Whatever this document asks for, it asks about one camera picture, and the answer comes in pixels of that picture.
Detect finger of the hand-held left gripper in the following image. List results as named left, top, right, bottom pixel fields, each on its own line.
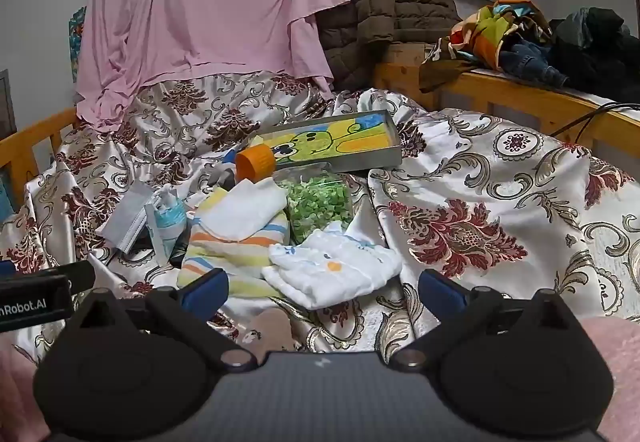
left=0, top=262, right=96, bottom=297

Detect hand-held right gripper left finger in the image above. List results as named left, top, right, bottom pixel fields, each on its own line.
left=75, top=267, right=258, bottom=370

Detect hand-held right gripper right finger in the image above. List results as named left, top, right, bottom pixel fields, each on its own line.
left=387, top=268, right=576, bottom=370

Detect striped towel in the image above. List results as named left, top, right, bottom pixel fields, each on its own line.
left=178, top=177, right=291, bottom=300

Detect grey face mask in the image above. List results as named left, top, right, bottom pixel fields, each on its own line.
left=95, top=179, right=161, bottom=255

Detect white and teal mask packet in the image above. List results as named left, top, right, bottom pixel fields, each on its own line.
left=145, top=187, right=188, bottom=267

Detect white baby cloth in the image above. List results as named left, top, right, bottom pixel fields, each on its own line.
left=261, top=222, right=403, bottom=310

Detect orange ribbed elastic band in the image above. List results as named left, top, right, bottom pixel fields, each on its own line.
left=235, top=144, right=277, bottom=183

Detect metal tray with cartoon drawing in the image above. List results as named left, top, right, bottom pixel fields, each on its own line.
left=247, top=109, right=403, bottom=173

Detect grey cloth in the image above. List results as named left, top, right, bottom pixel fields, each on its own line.
left=205, top=162, right=238, bottom=190

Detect floral satin blanket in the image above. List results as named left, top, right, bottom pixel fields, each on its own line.
left=0, top=72, right=640, bottom=363

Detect bag of green pieces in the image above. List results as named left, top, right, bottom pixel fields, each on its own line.
left=274, top=162, right=353, bottom=245

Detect cardboard box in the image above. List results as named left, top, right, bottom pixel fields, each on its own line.
left=382, top=43, right=438, bottom=67

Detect blue jeans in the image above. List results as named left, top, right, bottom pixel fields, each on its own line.
left=500, top=39, right=571, bottom=87

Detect dark clothing pile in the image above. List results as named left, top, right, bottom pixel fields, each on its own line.
left=547, top=6, right=640, bottom=105

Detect grey wall panel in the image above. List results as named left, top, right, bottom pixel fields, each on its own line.
left=0, top=69, right=17, bottom=140

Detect colourful wall poster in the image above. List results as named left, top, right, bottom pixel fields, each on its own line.
left=68, top=6, right=87, bottom=83

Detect black cable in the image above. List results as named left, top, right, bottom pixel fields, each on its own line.
left=565, top=102, right=640, bottom=143

